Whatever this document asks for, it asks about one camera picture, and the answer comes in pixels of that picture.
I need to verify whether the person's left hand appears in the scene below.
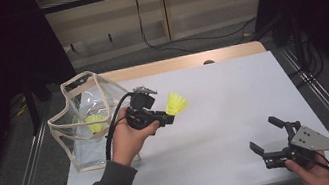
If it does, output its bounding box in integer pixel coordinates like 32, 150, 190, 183
103, 102, 167, 170

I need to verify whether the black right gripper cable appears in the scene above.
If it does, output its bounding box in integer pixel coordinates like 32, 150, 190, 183
302, 145, 329, 185

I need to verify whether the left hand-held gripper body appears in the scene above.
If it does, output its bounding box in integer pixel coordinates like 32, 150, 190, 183
120, 82, 171, 134

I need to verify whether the person's right hand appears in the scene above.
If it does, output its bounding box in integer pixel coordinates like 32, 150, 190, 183
284, 148, 329, 185

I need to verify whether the black floor cable bundle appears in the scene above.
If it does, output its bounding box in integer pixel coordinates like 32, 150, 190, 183
281, 32, 328, 90

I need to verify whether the white table board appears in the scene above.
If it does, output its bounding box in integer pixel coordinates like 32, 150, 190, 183
38, 40, 329, 185

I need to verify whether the black hanging wall cable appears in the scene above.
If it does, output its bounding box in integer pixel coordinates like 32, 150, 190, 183
134, 0, 261, 61

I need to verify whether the black metal stand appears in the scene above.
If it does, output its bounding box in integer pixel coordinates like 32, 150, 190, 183
19, 70, 58, 136
247, 8, 309, 75

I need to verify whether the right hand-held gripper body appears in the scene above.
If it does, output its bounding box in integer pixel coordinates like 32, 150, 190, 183
258, 115, 329, 176

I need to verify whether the yellow shuttlecock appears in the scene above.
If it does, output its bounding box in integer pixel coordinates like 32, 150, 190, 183
162, 89, 191, 118
84, 112, 108, 136

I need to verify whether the clear plastic bag beige trim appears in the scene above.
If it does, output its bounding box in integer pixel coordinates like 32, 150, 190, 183
39, 63, 147, 177

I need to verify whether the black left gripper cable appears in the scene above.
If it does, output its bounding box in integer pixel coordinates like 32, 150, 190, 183
95, 91, 145, 162

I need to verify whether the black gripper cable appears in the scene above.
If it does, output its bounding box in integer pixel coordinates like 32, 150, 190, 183
302, 145, 329, 185
95, 91, 145, 162

